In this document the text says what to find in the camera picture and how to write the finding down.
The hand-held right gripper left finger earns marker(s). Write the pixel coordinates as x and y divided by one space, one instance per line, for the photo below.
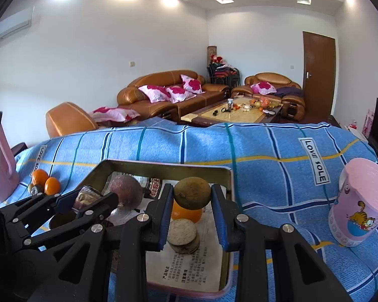
166 217

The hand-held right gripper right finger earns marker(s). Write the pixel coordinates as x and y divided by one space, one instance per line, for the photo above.
219 217

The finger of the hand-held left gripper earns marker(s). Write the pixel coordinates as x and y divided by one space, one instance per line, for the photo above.
104 207
64 204

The small orange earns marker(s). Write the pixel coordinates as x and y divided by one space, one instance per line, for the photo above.
186 215

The medium orange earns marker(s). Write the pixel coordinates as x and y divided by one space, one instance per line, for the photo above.
52 185

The large dull purple passion fruit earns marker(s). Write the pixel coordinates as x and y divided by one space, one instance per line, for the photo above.
126 192

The dark brown passion fruit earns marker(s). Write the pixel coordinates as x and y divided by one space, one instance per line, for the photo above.
35 190

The brown kiwi fruit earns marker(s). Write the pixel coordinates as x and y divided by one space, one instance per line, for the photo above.
192 192
29 187

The large orange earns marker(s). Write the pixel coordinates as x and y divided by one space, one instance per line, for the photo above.
39 176

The pink rectangular tin box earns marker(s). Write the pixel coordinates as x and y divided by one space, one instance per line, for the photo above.
163 171

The printed newspaper sheet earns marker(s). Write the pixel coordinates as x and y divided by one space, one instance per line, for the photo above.
189 273

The orange leather chair back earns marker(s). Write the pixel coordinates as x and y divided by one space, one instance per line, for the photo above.
69 121

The blue plaid blanket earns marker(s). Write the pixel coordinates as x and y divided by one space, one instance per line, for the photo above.
271 151

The pink floral pillow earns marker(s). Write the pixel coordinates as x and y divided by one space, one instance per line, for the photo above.
113 114
192 84
178 93
154 92
263 87

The wooden coffee table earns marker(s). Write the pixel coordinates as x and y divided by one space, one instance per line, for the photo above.
239 116

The drink can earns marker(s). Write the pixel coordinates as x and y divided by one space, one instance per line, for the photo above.
230 104

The yellow apple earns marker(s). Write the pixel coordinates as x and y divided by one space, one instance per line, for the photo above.
257 103

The red mesh bag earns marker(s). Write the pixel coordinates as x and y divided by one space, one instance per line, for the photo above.
266 101

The long brown leather sofa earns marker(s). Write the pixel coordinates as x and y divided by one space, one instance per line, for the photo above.
157 77

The pink cartoon cat cup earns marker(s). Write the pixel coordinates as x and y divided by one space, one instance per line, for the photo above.
359 207

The purple cloth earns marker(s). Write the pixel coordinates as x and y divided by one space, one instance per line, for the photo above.
288 92

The stacked black chairs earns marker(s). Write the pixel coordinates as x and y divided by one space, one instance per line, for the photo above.
222 74

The brown leather armchair with cushion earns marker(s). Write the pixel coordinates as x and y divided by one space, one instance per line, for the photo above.
271 77

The red plush toy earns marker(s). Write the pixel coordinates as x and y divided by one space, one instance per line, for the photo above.
216 59

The tall brown cylinder vase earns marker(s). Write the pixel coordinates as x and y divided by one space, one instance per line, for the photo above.
211 54

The brown wooden door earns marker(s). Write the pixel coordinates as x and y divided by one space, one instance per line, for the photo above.
319 75

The pink paper bag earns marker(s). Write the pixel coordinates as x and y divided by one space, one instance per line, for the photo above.
368 122

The square ceiling light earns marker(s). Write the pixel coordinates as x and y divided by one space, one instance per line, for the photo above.
303 0
224 0

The white wall air conditioner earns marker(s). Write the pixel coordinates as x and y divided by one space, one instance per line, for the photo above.
9 26

